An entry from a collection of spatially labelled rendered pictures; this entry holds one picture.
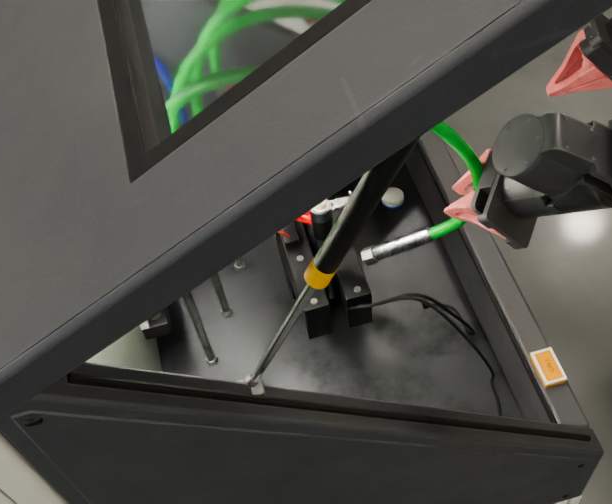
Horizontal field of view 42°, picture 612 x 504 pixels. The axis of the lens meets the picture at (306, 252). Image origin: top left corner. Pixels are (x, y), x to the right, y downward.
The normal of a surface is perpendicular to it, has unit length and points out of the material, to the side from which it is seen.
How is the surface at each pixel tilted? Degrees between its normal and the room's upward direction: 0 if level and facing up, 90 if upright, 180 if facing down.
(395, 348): 0
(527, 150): 50
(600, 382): 0
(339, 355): 0
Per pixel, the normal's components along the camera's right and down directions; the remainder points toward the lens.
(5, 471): 0.25, 0.77
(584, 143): 0.51, -0.27
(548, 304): -0.09, -0.58
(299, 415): 0.59, -0.60
